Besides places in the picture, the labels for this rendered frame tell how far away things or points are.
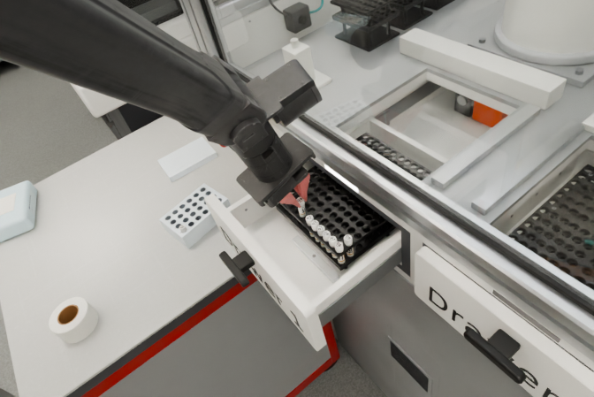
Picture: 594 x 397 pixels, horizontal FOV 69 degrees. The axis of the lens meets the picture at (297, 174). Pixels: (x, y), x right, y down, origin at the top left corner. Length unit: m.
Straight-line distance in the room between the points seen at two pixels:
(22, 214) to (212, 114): 0.82
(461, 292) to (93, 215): 0.82
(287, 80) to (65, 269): 0.69
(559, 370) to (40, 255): 0.96
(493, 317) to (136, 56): 0.47
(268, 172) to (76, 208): 0.68
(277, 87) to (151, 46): 0.22
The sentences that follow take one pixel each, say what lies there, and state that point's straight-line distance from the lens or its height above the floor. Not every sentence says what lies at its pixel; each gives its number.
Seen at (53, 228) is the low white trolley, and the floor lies 0.76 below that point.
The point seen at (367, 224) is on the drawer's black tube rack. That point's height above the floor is 0.90.
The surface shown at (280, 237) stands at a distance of 0.76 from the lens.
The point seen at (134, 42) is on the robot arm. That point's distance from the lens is 0.30.
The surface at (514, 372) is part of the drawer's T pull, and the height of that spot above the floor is 0.91.
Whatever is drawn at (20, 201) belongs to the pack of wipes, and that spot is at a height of 0.80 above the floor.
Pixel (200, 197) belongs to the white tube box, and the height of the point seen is 0.80.
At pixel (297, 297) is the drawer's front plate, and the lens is 0.58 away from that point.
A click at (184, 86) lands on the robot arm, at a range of 0.36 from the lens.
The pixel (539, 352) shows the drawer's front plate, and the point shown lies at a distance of 0.57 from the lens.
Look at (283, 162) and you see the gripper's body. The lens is 0.56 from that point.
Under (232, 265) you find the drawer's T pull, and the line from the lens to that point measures 0.65.
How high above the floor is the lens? 1.42
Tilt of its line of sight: 43 degrees down
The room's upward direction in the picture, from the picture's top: 14 degrees counter-clockwise
